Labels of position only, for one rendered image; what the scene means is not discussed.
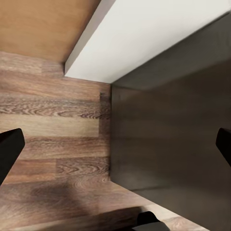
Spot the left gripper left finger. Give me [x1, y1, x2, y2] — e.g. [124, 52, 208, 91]
[0, 128, 25, 185]

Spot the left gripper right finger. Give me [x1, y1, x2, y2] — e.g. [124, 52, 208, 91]
[216, 128, 231, 167]

